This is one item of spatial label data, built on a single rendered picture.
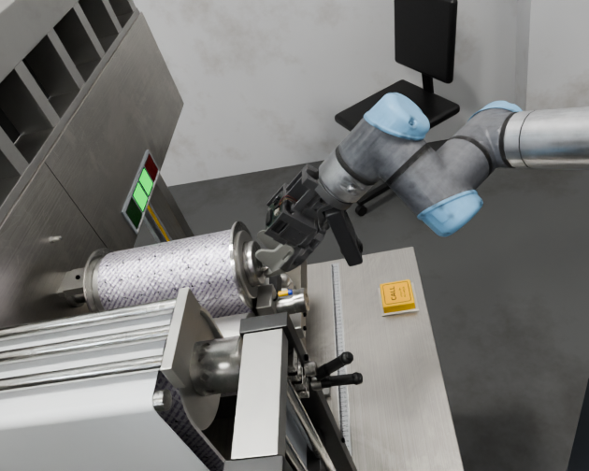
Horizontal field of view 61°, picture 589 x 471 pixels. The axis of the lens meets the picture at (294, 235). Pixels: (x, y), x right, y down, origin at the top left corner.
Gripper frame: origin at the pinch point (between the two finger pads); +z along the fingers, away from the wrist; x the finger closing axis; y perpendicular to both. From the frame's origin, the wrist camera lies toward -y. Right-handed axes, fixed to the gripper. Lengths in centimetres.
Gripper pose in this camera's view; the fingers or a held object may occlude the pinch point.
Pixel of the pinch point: (273, 267)
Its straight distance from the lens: 85.7
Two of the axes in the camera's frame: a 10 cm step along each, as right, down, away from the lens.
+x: -0.1, 6.8, -7.3
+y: -8.2, -4.3, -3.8
